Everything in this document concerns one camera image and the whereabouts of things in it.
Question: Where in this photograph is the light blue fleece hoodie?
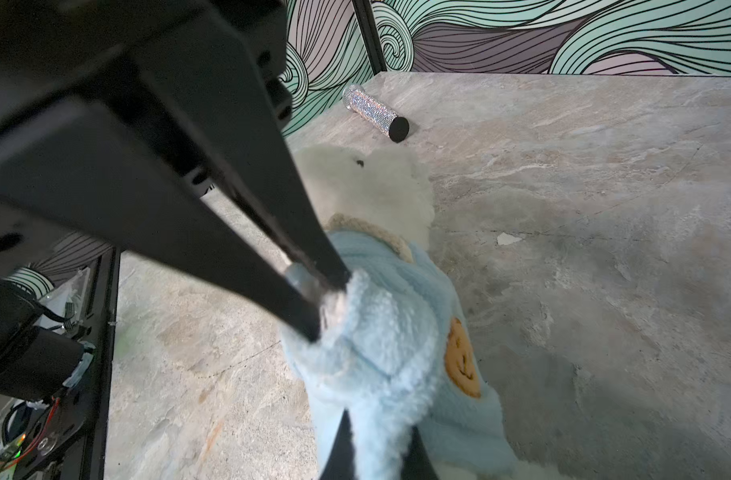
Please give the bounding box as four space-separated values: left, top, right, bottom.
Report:
280 230 517 479

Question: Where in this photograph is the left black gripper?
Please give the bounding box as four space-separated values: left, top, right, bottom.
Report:
0 1 320 340

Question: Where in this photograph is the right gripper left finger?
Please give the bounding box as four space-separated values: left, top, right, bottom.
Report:
319 410 357 480

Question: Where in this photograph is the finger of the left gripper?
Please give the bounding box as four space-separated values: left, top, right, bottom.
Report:
133 11 351 290

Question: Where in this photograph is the glass tube with sprinkles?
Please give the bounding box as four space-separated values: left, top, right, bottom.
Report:
342 84 411 143

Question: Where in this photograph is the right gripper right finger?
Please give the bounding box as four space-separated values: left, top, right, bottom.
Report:
401 427 439 480

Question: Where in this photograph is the white teddy bear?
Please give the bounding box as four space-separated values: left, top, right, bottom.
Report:
286 145 559 479

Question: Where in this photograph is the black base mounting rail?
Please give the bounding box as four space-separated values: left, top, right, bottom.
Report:
13 249 121 479

